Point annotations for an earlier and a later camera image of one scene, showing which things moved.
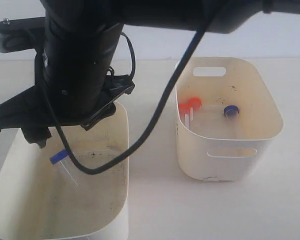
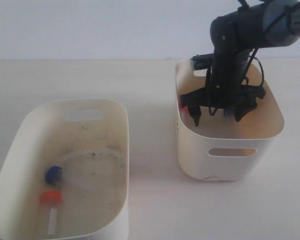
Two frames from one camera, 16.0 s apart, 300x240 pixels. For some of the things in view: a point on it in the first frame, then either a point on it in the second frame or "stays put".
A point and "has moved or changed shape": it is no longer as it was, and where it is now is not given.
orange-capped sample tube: (195, 104) has moved or changed shape
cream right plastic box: (233, 133) stays put
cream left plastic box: (33, 199) stays put
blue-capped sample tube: (62, 157) -> (53, 174)
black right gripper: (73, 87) -> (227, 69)
